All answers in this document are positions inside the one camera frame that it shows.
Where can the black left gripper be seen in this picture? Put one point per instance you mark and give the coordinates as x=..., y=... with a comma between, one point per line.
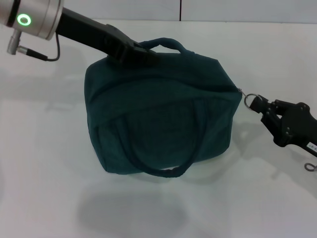
x=94, y=37

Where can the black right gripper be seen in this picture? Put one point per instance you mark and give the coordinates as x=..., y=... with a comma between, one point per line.
x=299, y=126

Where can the dark teal fabric lunch bag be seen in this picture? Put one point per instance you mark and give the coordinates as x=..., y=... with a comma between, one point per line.
x=161, y=111

